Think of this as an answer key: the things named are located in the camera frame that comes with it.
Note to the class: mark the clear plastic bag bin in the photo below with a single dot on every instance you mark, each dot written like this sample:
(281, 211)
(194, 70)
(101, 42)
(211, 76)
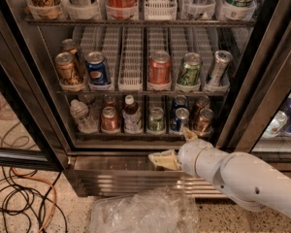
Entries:
(160, 210)

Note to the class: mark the clear plastic water bottle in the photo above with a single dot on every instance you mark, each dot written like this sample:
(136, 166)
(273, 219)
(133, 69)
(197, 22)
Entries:
(83, 117)

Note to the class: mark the blue can rear bottom shelf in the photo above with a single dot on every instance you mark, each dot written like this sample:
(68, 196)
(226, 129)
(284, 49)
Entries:
(179, 101)

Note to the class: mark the white can behind right door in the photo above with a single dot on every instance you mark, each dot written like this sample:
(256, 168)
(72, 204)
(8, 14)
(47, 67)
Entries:
(276, 124)

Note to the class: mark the blue can front bottom shelf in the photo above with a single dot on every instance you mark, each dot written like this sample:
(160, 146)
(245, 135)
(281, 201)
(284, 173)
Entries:
(179, 120)

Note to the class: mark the silver slim can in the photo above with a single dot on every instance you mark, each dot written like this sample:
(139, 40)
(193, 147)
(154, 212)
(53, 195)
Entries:
(222, 59)

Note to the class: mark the orange can middle shelf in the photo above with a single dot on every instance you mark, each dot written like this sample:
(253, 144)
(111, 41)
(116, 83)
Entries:
(159, 68)

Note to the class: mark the green can bottom shelf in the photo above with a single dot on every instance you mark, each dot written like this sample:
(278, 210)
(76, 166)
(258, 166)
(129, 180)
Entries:
(156, 121)

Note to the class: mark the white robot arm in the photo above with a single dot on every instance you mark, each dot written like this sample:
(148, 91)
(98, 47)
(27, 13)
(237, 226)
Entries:
(244, 178)

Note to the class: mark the copper can front bottom shelf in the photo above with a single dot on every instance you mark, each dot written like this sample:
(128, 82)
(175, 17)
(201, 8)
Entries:
(109, 120)

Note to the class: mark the right fridge door frame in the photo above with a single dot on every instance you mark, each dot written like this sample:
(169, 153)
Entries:
(260, 83)

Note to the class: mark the brown bottle with white cap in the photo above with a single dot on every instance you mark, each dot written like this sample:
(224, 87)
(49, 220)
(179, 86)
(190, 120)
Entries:
(132, 115)

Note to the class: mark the left glass fridge door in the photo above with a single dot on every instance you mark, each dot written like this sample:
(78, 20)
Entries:
(32, 139)

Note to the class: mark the bronze can front bottom right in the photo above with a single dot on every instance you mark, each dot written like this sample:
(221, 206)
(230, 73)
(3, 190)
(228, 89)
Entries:
(202, 125)

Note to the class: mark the steel fridge base grille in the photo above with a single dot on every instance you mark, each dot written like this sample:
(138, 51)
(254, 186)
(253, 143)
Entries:
(116, 174)

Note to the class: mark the gold can rear middle shelf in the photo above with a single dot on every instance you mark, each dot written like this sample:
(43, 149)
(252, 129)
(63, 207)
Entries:
(71, 45)

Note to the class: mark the gold can front middle shelf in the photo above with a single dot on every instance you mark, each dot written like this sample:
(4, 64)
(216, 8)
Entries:
(67, 67)

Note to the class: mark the green can middle shelf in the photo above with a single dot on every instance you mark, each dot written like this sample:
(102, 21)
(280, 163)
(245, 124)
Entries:
(190, 69)

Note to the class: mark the empty white rack tray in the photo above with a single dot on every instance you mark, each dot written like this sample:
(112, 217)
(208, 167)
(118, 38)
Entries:
(130, 76)

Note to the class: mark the blue pepsi can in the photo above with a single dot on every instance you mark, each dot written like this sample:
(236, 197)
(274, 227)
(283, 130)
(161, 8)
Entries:
(98, 71)

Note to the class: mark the bronze can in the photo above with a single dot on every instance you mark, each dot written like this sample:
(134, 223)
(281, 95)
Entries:
(201, 102)
(202, 125)

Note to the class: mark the blue can shelf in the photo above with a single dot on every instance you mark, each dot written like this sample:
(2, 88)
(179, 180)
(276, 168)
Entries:
(179, 120)
(179, 101)

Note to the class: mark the copper can rear bottom shelf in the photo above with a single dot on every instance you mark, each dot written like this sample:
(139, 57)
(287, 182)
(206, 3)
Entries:
(110, 101)

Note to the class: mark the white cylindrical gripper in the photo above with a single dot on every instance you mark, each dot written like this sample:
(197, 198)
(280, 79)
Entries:
(189, 154)

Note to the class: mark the copper can shelf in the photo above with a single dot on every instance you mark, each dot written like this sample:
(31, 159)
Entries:
(109, 120)
(110, 101)

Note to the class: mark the bronze can rear bottom right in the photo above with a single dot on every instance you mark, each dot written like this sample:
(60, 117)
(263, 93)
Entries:
(201, 102)

